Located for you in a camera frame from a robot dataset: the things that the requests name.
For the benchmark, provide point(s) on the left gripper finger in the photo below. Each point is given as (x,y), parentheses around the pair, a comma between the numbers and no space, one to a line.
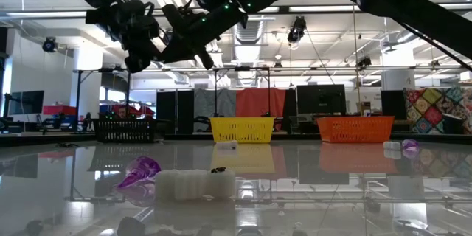
(142,59)
(105,18)

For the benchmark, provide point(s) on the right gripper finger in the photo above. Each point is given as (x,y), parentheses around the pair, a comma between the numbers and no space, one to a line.
(177,53)
(205,59)

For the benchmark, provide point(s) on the purple translucent witch hat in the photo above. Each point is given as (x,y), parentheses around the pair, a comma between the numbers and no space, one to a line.
(410,145)
(144,167)

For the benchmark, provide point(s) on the black plastic spider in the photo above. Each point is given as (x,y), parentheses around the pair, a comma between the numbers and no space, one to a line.
(67,144)

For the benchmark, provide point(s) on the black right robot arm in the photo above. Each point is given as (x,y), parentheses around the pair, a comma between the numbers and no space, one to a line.
(405,11)

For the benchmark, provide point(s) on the black background robot arm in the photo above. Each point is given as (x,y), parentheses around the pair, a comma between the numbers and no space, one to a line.
(268,114)
(203,119)

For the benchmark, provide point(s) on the white ceiling pipes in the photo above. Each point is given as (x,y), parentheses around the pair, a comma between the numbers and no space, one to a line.
(217,57)

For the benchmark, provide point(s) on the grey hanging cloth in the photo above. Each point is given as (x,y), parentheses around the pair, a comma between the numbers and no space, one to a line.
(221,101)

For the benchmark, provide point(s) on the black partition panel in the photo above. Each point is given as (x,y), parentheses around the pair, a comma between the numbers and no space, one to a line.
(166,107)
(185,107)

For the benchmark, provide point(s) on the orange hanging cloth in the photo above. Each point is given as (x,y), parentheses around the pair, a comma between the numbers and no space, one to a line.
(262,99)

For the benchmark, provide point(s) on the black plastic basket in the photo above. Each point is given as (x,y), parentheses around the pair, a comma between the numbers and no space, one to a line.
(125,131)

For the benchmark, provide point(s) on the yellow plastic basket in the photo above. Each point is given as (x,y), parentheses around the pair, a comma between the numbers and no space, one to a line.
(241,130)

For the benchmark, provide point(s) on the large black monitor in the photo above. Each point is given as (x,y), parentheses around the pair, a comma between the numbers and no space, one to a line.
(321,99)

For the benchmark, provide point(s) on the white plastic ghost figure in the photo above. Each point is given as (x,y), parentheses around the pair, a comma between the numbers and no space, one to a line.
(191,185)
(392,145)

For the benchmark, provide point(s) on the orange plastic basket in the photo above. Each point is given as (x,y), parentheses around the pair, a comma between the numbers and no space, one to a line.
(355,130)

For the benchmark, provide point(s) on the cardboard box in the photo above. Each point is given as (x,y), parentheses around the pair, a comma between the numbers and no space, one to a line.
(366,107)

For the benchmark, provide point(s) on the colourful patchwork quilt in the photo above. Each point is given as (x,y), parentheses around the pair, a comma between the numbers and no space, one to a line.
(433,112)

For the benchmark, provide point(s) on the white rectangular air duct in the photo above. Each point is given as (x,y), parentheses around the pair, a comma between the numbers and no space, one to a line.
(177,77)

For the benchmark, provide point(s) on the black background rig frame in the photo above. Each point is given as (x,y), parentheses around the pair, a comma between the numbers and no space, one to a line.
(215,92)
(78,99)

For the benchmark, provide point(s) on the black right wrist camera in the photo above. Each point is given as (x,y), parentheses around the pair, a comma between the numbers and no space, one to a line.
(173,14)

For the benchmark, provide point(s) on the black hanging ceiling camera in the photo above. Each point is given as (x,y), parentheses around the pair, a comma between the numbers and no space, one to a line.
(296,29)
(49,44)
(364,61)
(278,65)

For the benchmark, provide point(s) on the black aluminium table frame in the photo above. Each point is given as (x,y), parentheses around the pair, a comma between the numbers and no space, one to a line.
(184,137)

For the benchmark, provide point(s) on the black wall monitor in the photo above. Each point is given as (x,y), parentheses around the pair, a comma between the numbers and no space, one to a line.
(27,101)

